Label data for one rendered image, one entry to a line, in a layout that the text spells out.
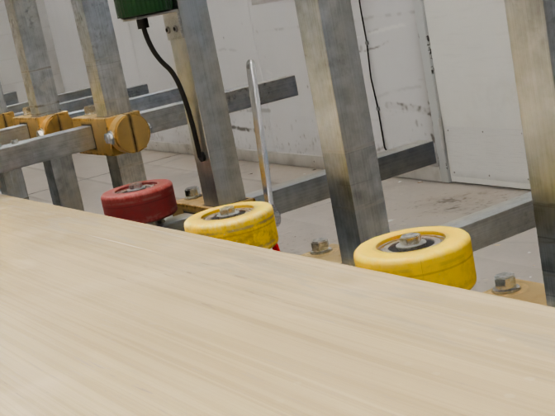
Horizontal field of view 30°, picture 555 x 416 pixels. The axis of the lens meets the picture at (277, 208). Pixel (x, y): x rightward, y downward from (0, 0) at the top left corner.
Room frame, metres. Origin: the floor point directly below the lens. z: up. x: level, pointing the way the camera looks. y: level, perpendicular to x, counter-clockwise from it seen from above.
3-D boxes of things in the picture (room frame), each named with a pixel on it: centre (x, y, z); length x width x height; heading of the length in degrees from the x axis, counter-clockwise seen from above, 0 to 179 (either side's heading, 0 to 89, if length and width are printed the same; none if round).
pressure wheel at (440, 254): (0.68, -0.08, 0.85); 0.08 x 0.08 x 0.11
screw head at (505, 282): (0.77, -0.16, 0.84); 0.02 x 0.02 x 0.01
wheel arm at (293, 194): (1.23, -0.02, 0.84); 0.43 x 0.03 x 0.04; 121
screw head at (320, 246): (0.98, -0.03, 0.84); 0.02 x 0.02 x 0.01
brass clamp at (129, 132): (1.37, 0.20, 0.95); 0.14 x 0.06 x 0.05; 31
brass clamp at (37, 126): (1.58, 0.32, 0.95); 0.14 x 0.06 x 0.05; 31
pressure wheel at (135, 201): (1.12, 0.15, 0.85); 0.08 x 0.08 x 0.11
